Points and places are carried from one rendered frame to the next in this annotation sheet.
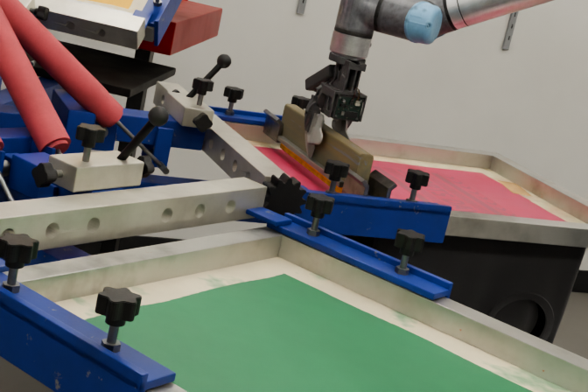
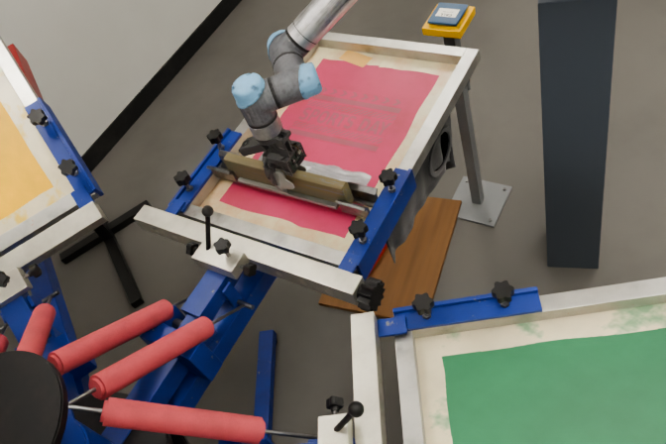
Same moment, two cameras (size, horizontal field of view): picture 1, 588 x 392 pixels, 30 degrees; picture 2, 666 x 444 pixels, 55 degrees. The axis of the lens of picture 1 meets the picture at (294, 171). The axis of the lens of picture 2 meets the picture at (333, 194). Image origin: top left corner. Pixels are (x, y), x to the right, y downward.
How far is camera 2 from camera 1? 122 cm
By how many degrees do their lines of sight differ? 37
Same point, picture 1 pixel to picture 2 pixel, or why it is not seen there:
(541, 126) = not seen: outside the picture
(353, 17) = (262, 116)
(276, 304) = (487, 403)
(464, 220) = (416, 164)
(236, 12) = not seen: outside the picture
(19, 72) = (195, 426)
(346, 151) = (324, 188)
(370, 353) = (571, 395)
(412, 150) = not seen: hidden behind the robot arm
